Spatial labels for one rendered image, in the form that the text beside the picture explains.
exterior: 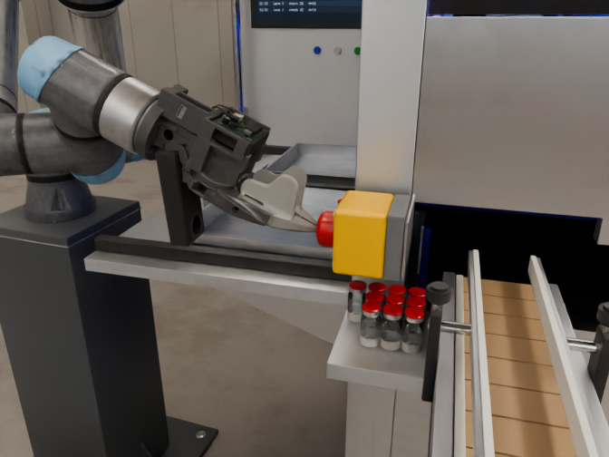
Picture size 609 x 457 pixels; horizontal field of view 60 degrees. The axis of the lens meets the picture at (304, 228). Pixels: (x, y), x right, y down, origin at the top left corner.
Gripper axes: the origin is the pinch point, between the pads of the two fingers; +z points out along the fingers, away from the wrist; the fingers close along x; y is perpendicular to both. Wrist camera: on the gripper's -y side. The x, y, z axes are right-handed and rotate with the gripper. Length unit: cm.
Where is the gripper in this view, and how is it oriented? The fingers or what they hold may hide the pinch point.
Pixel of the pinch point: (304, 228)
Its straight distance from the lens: 58.4
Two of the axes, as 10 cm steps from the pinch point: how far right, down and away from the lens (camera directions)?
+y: 4.1, -8.0, -4.5
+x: 2.6, -3.7, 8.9
